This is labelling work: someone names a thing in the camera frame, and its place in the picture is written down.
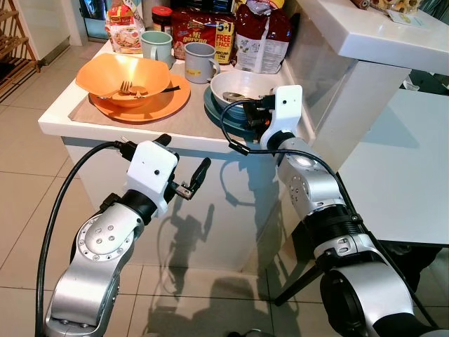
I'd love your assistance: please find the silver fork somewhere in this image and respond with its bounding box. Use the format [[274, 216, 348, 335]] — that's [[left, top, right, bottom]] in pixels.
[[98, 80, 136, 100]]

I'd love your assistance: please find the red multipack snack pack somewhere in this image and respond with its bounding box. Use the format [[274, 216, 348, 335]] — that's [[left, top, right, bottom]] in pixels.
[[170, 8, 236, 66]]

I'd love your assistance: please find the white low counter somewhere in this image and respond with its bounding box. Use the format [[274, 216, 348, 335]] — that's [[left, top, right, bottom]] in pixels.
[[38, 39, 366, 275]]

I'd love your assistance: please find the orange plate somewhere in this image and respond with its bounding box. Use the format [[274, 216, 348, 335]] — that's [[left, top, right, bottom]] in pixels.
[[87, 75, 192, 126]]

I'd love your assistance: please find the grey mug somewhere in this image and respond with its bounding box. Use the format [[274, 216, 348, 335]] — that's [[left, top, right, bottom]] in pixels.
[[183, 41, 222, 84]]

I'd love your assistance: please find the white paper card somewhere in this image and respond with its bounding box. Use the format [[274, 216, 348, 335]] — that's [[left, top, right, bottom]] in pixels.
[[387, 10, 422, 28]]

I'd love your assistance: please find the black handled knife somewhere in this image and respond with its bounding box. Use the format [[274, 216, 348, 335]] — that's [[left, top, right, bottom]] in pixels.
[[142, 84, 182, 95]]

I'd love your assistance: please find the light green mug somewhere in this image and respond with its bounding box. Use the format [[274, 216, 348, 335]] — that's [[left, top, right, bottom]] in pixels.
[[140, 29, 175, 70]]

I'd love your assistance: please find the silver spoon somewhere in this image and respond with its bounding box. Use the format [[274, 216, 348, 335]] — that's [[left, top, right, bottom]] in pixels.
[[220, 91, 264, 101]]

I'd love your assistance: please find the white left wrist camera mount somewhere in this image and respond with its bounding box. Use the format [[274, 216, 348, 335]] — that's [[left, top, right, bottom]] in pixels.
[[126, 140, 180, 219]]

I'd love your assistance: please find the black slanted stand leg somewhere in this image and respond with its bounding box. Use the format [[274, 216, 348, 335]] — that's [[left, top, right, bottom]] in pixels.
[[273, 258, 332, 307]]

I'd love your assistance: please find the teal plate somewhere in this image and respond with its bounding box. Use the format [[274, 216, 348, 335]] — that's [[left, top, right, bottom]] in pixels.
[[203, 88, 282, 135]]

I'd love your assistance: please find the orange bowl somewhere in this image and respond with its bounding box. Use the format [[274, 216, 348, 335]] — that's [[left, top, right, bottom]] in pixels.
[[75, 54, 173, 108]]

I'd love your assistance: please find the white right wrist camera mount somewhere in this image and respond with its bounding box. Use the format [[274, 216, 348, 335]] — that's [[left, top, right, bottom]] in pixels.
[[262, 86, 304, 152]]

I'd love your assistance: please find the wooden rack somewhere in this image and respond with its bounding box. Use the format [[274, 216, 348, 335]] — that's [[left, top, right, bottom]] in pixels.
[[0, 0, 40, 103]]

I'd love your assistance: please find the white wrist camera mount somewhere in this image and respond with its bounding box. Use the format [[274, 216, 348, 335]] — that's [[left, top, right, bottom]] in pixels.
[[262, 86, 304, 152], [126, 140, 180, 219]]

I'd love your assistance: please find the red and white bag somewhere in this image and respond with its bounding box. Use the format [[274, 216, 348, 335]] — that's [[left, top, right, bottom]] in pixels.
[[234, 0, 293, 75]]

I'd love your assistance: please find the jar with red lid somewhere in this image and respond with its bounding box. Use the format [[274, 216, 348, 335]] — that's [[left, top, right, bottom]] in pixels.
[[150, 5, 175, 35]]

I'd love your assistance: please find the white table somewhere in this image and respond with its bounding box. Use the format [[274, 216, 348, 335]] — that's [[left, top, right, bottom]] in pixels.
[[336, 87, 449, 247]]

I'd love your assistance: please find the white bowl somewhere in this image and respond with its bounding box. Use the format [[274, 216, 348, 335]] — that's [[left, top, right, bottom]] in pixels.
[[210, 68, 276, 108]]

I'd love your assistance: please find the clear printed food packet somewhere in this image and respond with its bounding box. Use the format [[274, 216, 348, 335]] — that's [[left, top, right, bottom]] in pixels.
[[105, 0, 147, 55]]

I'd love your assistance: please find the white raised counter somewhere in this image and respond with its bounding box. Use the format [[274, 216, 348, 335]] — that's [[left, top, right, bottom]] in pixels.
[[283, 0, 449, 173]]

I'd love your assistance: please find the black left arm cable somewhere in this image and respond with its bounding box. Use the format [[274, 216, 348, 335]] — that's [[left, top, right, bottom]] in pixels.
[[34, 140, 135, 337]]

